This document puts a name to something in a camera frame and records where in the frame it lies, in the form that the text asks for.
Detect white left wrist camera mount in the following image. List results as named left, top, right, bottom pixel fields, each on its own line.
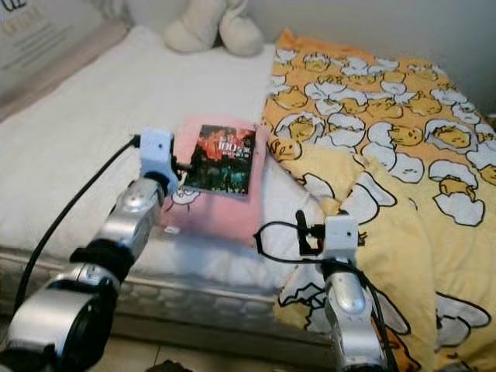
left=139, top=128, right=178, bottom=181

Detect pink pillow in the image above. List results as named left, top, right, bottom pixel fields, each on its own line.
left=159, top=115, right=269, bottom=248

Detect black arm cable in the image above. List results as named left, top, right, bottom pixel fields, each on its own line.
left=12, top=135, right=144, bottom=319
left=253, top=220, right=398, bottom=372

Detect dark red-covered book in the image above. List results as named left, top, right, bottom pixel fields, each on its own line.
left=185, top=123, right=259, bottom=197

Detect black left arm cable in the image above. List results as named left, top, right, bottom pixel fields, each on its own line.
left=12, top=135, right=144, bottom=319

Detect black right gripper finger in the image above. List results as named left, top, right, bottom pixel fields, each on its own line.
left=294, top=209, right=312, bottom=256

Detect grey printed headboard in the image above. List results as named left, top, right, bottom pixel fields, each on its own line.
left=0, top=0, right=131, bottom=119

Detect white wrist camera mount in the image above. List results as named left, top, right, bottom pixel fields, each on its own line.
left=139, top=128, right=178, bottom=181
left=323, top=215, right=360, bottom=264

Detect black robot foot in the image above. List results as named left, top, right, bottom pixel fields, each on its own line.
left=143, top=358, right=191, bottom=372

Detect yellow duck print blanket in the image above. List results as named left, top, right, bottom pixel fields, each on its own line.
left=262, top=28, right=496, bottom=372

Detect cream plush toy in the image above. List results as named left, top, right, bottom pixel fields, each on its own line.
left=163, top=0, right=265, bottom=57

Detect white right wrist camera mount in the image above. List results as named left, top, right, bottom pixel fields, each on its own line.
left=323, top=215, right=360, bottom=264

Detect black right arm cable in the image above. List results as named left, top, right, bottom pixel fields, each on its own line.
left=253, top=220, right=398, bottom=372

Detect grey quilted mattress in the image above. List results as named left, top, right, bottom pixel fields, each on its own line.
left=0, top=246, right=289, bottom=346

